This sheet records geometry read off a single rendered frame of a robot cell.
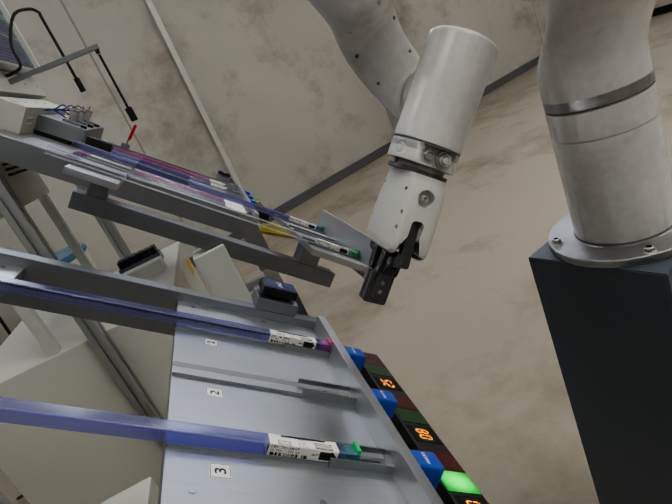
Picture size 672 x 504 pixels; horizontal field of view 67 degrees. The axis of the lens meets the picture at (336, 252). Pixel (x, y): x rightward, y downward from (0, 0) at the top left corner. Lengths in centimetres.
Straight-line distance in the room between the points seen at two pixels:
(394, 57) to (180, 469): 53
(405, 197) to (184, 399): 32
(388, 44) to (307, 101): 395
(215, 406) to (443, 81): 41
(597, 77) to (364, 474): 47
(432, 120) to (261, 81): 390
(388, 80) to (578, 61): 22
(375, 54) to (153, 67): 356
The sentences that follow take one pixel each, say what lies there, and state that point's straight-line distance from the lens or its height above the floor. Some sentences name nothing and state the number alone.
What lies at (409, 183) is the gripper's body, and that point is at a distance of 59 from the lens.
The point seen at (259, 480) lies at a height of 80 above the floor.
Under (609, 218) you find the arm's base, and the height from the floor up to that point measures 75.
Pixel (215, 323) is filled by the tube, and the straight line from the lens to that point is 61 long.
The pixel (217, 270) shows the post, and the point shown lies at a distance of 94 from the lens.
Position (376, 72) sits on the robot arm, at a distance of 69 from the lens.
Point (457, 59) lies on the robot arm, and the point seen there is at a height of 99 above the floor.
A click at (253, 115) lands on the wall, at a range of 438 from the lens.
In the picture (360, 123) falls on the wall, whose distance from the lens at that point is 491.
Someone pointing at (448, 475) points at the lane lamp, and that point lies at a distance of 53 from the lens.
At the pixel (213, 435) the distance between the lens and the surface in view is 42.
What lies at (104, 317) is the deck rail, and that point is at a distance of 71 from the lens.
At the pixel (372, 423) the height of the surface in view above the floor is 73.
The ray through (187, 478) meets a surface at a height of 84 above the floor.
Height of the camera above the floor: 105
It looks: 20 degrees down
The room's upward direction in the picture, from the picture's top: 24 degrees counter-clockwise
